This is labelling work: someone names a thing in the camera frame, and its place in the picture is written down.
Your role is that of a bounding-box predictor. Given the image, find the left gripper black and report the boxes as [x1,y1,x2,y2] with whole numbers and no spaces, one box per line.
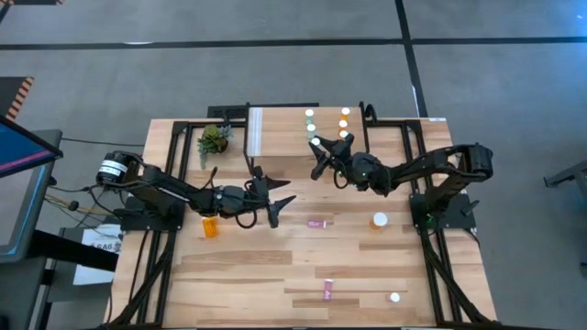
[247,165,297,229]

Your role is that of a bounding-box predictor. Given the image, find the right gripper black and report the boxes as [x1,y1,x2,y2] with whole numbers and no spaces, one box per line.
[310,132,368,184]

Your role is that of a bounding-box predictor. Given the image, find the large orange pill bottle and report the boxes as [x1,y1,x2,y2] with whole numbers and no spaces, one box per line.
[202,215,220,239]
[369,211,389,231]

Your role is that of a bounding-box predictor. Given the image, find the wooden shelf black metal legs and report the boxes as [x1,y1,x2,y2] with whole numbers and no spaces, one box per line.
[242,101,371,176]

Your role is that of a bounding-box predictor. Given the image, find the potted green succulent plant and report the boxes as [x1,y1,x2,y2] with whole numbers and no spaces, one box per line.
[196,123,235,171]

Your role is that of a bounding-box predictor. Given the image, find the white paper sheet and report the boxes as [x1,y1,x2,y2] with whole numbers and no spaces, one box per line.
[72,223,123,286]

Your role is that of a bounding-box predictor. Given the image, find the dark grey side cart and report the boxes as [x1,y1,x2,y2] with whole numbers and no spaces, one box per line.
[0,227,119,330]

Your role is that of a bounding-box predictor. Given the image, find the black office chair base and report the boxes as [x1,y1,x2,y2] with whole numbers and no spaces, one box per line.
[543,159,587,198]

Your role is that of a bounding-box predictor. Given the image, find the monitor with blue screen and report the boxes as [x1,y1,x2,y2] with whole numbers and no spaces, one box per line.
[0,114,64,265]

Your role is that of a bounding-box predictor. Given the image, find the black mat hazard stripes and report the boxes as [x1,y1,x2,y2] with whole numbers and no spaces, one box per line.
[0,76,36,123]

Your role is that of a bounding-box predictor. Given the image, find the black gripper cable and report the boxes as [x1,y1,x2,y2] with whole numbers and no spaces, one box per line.
[234,208,259,229]

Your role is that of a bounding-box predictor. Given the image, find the black aluminium table frame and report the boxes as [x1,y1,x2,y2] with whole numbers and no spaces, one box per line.
[104,119,499,330]

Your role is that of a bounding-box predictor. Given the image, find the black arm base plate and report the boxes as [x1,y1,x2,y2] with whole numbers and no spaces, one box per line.
[119,195,187,232]
[409,194,478,230]

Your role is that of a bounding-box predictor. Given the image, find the black floor cable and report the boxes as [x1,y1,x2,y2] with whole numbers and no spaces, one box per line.
[61,136,146,149]

